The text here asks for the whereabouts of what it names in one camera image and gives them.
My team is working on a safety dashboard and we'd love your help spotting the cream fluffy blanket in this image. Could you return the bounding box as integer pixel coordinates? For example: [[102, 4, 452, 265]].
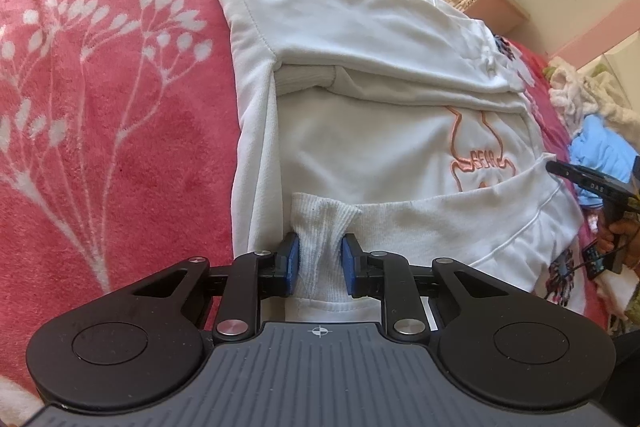
[[544, 57, 639, 148]]

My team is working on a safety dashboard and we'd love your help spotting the black smartphone lit screen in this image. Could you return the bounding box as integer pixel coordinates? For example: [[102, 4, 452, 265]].
[[582, 241, 612, 281]]

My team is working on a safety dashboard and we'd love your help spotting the pink floral bed blanket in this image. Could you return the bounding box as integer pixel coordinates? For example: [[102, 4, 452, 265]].
[[0, 0, 616, 425]]

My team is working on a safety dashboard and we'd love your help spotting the white sweatshirt orange bear outline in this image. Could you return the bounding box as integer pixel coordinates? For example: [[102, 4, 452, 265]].
[[219, 0, 582, 322]]

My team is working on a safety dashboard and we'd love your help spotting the blue folded garment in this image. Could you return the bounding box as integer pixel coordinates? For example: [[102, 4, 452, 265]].
[[568, 114, 637, 184]]

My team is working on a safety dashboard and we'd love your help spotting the person's right hand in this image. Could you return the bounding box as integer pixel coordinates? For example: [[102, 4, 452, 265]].
[[597, 213, 640, 272]]

